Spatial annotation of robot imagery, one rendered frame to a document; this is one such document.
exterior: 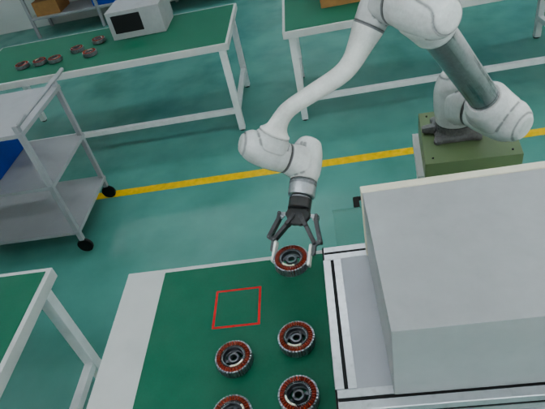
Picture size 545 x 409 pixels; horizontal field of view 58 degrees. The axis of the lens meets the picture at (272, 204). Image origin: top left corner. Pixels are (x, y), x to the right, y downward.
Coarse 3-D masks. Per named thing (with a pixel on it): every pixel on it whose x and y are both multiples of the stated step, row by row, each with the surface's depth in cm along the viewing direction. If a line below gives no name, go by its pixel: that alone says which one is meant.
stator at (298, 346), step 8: (288, 328) 150; (296, 328) 150; (304, 328) 149; (280, 336) 149; (288, 336) 150; (296, 336) 149; (312, 336) 146; (280, 344) 147; (288, 344) 146; (296, 344) 145; (304, 344) 145; (312, 344) 145; (288, 352) 145; (296, 352) 144; (304, 352) 144
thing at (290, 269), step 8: (288, 248) 158; (296, 248) 157; (304, 248) 157; (280, 256) 156; (288, 256) 156; (296, 256) 157; (304, 256) 154; (280, 264) 153; (288, 264) 155; (296, 264) 152; (304, 264) 152; (280, 272) 154; (288, 272) 151; (296, 272) 151
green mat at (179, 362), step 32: (320, 256) 175; (192, 288) 175; (224, 288) 172; (256, 288) 170; (288, 288) 167; (320, 288) 164; (160, 320) 167; (192, 320) 164; (224, 320) 162; (256, 320) 159; (288, 320) 157; (320, 320) 155; (160, 352) 156; (192, 352) 154; (256, 352) 150; (320, 352) 146; (160, 384) 148; (192, 384) 146; (224, 384) 144; (256, 384) 142; (320, 384) 138
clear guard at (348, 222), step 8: (352, 208) 144; (360, 208) 144; (336, 216) 143; (344, 216) 142; (352, 216) 142; (360, 216) 141; (336, 224) 140; (344, 224) 140; (352, 224) 139; (360, 224) 138; (336, 232) 138; (344, 232) 137; (352, 232) 137; (360, 232) 136; (336, 240) 135; (344, 240) 135; (352, 240) 134; (360, 240) 134
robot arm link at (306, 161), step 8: (304, 136) 164; (296, 144) 161; (304, 144) 162; (312, 144) 162; (320, 144) 165; (296, 152) 158; (304, 152) 160; (312, 152) 161; (320, 152) 163; (296, 160) 158; (304, 160) 159; (312, 160) 160; (320, 160) 163; (288, 168) 159; (296, 168) 159; (304, 168) 159; (312, 168) 160; (320, 168) 163; (288, 176) 164; (296, 176) 160; (304, 176) 159; (312, 176) 160
